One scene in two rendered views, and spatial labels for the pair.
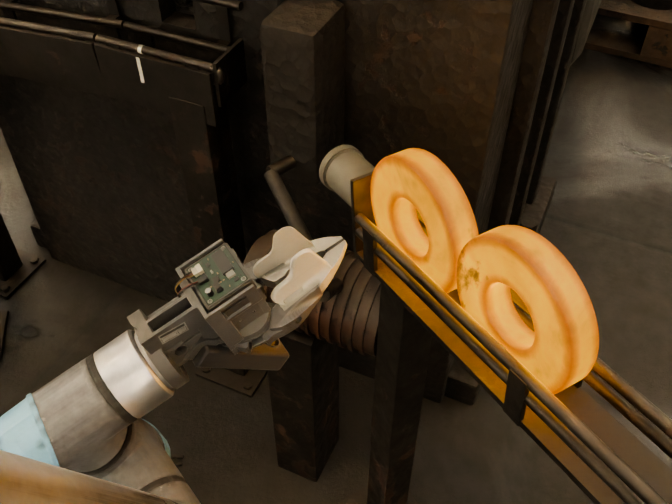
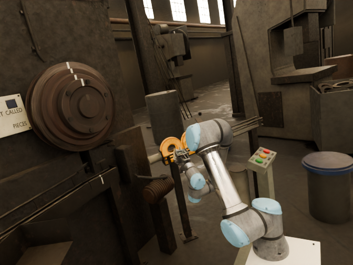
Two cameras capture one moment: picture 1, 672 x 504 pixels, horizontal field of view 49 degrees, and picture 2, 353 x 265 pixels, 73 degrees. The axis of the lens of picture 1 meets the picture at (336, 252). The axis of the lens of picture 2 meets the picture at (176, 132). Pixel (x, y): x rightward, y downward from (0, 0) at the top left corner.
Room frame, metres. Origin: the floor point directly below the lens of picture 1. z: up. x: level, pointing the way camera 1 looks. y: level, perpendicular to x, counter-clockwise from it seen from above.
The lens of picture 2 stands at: (0.13, 1.39, 1.21)
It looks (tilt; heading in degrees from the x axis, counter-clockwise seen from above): 14 degrees down; 285
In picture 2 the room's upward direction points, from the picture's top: 11 degrees counter-clockwise
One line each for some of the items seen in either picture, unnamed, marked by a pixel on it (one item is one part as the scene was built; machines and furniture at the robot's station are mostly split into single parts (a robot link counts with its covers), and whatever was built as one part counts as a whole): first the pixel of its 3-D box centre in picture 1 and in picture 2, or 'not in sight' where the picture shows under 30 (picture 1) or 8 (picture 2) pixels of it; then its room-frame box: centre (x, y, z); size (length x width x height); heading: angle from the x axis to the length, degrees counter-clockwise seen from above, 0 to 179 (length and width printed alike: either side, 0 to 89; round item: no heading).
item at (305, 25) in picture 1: (307, 92); (126, 163); (0.85, 0.04, 0.68); 0.11 x 0.08 x 0.24; 155
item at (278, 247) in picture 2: not in sight; (269, 238); (0.05, 0.46, 0.43); 0.15 x 0.15 x 0.10
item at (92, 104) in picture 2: not in sight; (87, 106); (0.85, 0.30, 1.11); 0.28 x 0.06 x 0.28; 65
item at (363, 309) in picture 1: (326, 376); (164, 214); (0.68, 0.01, 0.27); 0.22 x 0.13 x 0.53; 65
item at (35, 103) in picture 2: not in sight; (76, 107); (0.94, 0.26, 1.11); 0.47 x 0.06 x 0.47; 65
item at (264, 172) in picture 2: not in sight; (267, 197); (-0.01, -0.05, 0.31); 0.24 x 0.16 x 0.62; 65
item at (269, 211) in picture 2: not in sight; (266, 215); (0.05, 0.46, 0.54); 0.13 x 0.12 x 0.14; 38
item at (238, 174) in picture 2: not in sight; (241, 203); (0.15, -0.08, 0.26); 0.12 x 0.12 x 0.52
